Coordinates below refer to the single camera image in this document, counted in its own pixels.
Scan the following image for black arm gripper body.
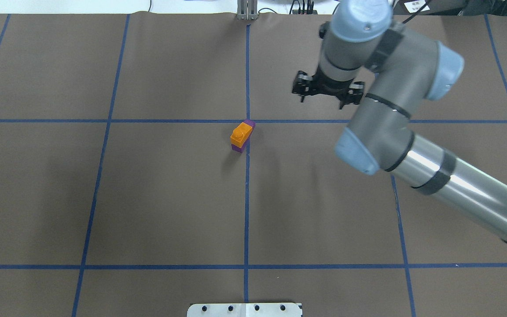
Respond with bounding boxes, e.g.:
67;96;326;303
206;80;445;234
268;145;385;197
310;66;353;98

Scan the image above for purple trapezoid block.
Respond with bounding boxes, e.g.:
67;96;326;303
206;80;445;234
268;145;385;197
230;120;256;153

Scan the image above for orange trapezoid block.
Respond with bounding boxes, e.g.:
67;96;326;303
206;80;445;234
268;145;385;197
230;121;254;147

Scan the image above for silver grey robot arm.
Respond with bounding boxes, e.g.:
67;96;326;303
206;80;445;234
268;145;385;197
292;0;507;244

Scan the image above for black box with label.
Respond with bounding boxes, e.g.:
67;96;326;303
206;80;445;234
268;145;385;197
393;0;469;15

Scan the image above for black cables behind table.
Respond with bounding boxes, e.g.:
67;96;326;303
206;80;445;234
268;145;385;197
290;0;316;15

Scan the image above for grey aluminium camera post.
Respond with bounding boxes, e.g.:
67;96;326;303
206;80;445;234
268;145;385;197
237;0;259;20

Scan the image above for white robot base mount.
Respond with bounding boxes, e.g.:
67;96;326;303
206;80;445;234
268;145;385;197
186;302;303;317

